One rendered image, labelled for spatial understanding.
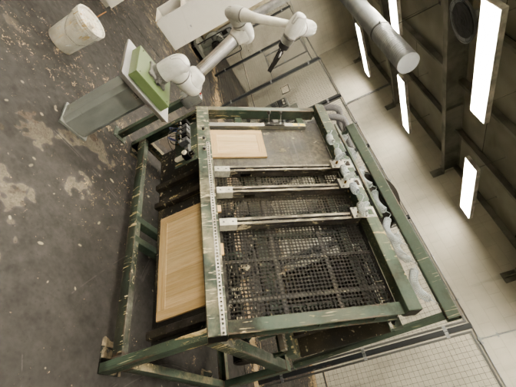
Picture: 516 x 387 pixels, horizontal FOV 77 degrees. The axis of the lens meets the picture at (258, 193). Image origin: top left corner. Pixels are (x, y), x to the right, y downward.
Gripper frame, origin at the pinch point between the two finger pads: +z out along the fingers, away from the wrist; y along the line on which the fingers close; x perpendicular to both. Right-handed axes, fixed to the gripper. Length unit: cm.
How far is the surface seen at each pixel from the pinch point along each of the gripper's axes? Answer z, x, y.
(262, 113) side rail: 72, -24, 53
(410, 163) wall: 213, -460, 369
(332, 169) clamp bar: 44, -87, -20
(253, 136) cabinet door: 73, -20, 14
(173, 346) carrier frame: 93, -2, -174
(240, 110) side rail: 77, -3, 47
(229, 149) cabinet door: 80, -2, -10
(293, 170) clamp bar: 56, -55, -29
